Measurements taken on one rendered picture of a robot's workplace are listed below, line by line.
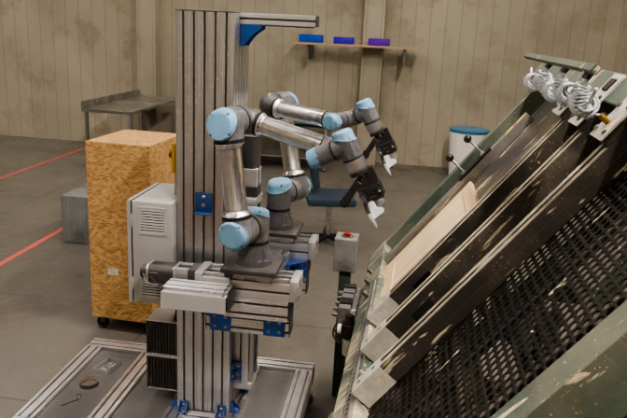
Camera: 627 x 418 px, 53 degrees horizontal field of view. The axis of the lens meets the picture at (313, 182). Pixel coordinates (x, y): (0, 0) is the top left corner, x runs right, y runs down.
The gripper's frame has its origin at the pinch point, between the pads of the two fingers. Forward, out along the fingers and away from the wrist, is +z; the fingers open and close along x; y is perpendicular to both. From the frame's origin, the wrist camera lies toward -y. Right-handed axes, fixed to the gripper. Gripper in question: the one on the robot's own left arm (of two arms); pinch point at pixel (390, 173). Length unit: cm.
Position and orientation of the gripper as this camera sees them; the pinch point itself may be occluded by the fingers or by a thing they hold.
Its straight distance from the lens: 290.9
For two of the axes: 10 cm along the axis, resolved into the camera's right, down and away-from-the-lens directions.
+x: 1.7, -2.3, 9.6
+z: 4.2, 9.0, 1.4
